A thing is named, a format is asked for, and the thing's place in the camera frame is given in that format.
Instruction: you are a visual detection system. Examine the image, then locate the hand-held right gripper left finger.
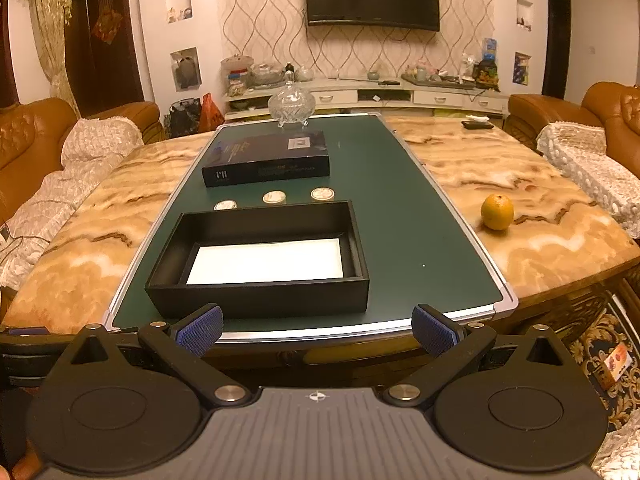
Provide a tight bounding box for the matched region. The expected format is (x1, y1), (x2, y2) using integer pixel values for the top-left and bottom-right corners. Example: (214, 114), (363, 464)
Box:
(69, 304), (253, 408)

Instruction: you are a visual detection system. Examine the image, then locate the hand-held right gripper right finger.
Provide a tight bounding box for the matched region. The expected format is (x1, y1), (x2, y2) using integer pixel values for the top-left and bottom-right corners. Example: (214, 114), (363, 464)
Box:
(384, 304), (569, 408)

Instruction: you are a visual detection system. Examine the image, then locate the black box white lining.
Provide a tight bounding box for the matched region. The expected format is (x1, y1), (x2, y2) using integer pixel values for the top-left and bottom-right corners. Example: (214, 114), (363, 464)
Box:
(145, 200), (371, 320)

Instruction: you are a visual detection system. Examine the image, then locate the dark printed box lid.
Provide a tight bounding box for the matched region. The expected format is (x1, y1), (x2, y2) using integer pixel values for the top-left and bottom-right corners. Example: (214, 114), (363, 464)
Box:
(201, 131), (331, 189)

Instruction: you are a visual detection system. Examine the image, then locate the marble desktop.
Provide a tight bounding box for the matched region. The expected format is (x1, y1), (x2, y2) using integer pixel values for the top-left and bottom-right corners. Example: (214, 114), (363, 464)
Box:
(0, 114), (640, 341)

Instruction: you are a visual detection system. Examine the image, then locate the person's left hand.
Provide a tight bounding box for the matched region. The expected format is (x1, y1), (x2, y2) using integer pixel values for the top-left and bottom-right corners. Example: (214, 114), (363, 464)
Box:
(0, 440), (40, 480)

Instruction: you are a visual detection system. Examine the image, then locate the orange fruit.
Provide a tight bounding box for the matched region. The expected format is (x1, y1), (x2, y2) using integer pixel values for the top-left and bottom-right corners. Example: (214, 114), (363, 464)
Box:
(481, 193), (515, 231)

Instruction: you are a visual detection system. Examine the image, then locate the patterned floral carpet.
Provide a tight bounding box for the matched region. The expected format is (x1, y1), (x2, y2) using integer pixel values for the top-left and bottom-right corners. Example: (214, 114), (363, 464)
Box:
(565, 300), (640, 480)

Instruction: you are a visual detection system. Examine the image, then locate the cream textured sofa cover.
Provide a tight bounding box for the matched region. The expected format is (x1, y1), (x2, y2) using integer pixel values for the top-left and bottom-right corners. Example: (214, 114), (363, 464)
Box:
(535, 121), (640, 241)
(0, 117), (146, 291)

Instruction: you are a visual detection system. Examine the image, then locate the small orange white box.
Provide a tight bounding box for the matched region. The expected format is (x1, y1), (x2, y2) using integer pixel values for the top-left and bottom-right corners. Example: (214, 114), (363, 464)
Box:
(595, 342), (632, 391)

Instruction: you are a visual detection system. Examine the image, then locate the brown leather sofa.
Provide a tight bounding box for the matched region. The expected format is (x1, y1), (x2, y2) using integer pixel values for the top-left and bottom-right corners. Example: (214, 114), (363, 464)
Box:
(505, 82), (640, 166)
(0, 97), (163, 221)

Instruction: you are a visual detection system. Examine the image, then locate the red plastic bag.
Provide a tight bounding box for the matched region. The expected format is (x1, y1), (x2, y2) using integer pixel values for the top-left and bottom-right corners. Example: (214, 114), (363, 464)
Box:
(199, 92), (224, 131)

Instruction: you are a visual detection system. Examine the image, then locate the lidded glass candy jar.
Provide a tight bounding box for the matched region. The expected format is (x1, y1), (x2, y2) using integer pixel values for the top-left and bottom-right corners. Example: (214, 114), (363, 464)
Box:
(268, 71), (316, 128)

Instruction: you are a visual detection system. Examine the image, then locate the tea tray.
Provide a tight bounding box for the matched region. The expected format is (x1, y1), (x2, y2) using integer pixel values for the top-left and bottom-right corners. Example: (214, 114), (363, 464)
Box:
(401, 74), (476, 90)

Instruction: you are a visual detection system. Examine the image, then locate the white television cabinet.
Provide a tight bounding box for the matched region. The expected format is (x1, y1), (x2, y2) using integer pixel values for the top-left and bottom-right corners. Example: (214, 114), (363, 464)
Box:
(222, 77), (511, 121)

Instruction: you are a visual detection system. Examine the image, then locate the dark snack bag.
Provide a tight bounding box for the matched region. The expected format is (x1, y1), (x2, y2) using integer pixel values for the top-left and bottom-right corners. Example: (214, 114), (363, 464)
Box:
(472, 60), (501, 92)

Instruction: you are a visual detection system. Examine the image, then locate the dark wooden door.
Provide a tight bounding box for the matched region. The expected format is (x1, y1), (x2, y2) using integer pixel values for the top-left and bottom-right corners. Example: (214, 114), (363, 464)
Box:
(70, 0), (146, 116)

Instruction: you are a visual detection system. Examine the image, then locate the gold fringed curtain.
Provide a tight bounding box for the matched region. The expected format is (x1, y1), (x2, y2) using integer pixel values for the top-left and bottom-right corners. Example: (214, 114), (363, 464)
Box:
(0, 0), (81, 116)

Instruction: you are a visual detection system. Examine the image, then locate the dark doorway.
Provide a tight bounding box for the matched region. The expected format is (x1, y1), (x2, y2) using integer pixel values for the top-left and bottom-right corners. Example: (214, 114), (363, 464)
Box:
(542, 0), (572, 101)

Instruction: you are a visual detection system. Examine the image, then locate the red door decoration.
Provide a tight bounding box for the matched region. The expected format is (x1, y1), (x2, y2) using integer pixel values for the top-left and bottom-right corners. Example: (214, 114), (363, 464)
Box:
(91, 7), (123, 43)

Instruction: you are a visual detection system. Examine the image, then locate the black cable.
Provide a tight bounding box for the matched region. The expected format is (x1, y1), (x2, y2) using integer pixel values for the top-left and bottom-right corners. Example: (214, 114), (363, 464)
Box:
(0, 227), (26, 256)

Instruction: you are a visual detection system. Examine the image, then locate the green mat with silver frame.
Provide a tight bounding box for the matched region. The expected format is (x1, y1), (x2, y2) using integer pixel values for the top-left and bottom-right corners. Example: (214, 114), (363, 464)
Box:
(102, 112), (521, 343)

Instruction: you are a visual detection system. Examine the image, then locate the dark vase in wall niche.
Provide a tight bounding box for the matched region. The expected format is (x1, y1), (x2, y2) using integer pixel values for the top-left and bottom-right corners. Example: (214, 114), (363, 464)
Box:
(172, 55), (201, 88)

